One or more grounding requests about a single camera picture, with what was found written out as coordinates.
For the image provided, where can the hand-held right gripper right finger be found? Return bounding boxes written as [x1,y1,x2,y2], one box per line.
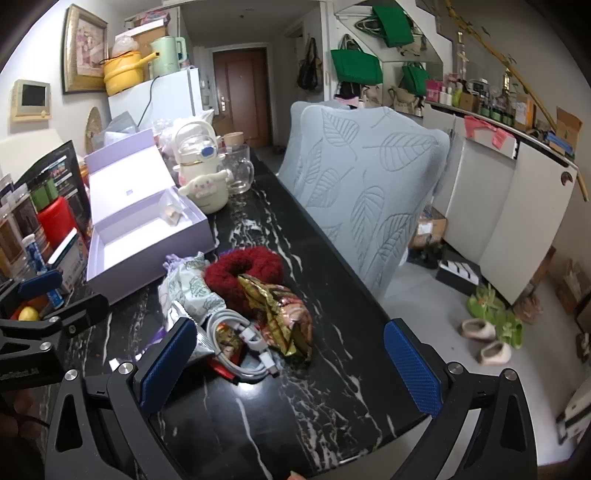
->
[383,318,539,480]

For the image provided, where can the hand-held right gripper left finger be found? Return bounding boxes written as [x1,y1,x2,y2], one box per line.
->
[44,318,198,480]

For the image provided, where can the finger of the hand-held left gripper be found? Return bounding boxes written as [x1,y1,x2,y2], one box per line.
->
[0,270,63,319]
[0,293,109,356]

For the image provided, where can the silver purple snack packet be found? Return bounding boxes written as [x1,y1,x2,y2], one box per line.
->
[168,300,215,358]

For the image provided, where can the white leaf-print packet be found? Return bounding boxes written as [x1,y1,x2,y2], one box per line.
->
[158,258,227,324]

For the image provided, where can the white charging cable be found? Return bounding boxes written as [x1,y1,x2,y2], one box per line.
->
[203,310,280,381]

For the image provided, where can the lavender gift box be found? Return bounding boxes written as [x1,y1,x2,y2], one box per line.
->
[84,128,215,305]

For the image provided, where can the dark red fuzzy scrunchie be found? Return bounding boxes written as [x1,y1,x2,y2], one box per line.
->
[204,246,283,319]

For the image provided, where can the gold red snack packet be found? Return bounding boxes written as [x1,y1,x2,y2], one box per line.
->
[238,274,314,360]

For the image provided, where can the person's left hand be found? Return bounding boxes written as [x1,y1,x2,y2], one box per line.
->
[9,390,46,439]

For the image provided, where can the blue white tube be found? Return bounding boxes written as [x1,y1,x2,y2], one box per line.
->
[24,235,61,305]

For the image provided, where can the white blue flat box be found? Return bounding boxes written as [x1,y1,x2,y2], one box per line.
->
[46,228,89,294]

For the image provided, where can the red bottle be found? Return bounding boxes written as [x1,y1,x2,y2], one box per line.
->
[37,196,79,250]

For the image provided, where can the pink slipper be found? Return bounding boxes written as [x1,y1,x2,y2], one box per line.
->
[462,318,497,341]
[478,340,512,365]

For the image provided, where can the green slippers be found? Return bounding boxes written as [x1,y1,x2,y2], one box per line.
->
[466,284,525,348]

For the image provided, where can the black white shoe box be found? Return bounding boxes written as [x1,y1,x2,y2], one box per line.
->
[436,259,481,296]

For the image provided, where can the small clear packet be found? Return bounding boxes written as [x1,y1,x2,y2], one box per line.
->
[161,191,186,227]

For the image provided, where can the woven straw fan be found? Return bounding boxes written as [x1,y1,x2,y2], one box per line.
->
[85,107,103,148]

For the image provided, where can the grey plastic mailer bag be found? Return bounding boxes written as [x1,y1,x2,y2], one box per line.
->
[104,112,153,144]

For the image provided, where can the cream cartoon dog water bottle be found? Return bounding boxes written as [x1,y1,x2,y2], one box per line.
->
[173,121,234,214]

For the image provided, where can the white cabinet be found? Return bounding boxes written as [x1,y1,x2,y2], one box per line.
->
[422,102,580,305]

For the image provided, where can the clear plastic food bag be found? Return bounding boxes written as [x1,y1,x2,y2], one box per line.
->
[152,119,185,160]

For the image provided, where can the clear glass mug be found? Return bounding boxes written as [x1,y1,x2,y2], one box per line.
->
[225,143,256,195]

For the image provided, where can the yellow cooking pot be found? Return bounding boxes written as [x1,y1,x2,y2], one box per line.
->
[102,51,158,97]

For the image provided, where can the white refrigerator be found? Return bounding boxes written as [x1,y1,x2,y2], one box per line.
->
[107,67,204,134]

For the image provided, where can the gold framed picture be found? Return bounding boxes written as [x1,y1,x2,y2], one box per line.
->
[62,4,109,95]

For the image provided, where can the pink cloth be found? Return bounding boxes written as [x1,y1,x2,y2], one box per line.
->
[464,115,518,149]

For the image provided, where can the crumpled clear plastic bag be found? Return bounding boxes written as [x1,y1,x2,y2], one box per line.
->
[111,34,139,59]

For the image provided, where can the pale green electric kettle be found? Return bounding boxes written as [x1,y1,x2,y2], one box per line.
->
[150,36,188,78]

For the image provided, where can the beige tote bag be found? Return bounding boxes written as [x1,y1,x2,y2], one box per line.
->
[388,85,423,114]

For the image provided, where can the brown wooden door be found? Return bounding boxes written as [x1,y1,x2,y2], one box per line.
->
[212,48,273,148]

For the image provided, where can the shelf of cosmetic bottles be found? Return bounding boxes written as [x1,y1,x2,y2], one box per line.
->
[425,78,536,130]

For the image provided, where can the brown cardboard box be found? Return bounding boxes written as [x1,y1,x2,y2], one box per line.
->
[551,107,583,155]

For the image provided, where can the green tote bag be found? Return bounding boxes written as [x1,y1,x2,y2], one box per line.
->
[330,48,384,85]

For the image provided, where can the dark hanging bag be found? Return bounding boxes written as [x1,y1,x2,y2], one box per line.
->
[297,38,323,92]

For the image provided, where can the bamboo pole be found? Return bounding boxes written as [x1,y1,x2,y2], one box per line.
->
[445,0,589,201]

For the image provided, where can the beige wall intercom panel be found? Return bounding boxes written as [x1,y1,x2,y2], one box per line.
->
[11,79,51,121]

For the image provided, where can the black kettle power cord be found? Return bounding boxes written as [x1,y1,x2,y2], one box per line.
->
[136,74,158,130]

